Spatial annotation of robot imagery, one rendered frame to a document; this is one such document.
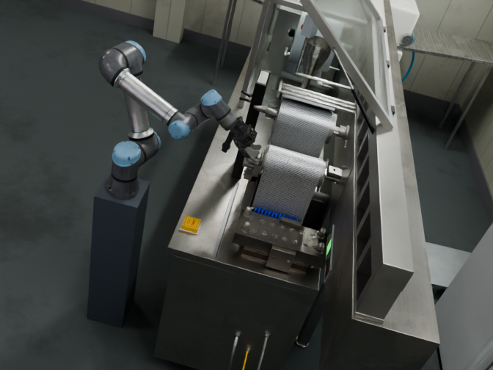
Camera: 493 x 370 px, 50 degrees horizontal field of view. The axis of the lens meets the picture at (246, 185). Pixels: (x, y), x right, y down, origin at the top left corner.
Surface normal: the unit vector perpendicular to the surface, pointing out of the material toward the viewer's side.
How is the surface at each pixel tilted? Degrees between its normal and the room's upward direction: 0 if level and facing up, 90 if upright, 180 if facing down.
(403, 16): 90
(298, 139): 92
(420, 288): 0
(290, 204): 90
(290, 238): 0
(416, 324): 0
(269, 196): 90
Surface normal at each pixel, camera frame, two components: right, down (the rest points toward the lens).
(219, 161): 0.22, -0.76
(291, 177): -0.17, 0.59
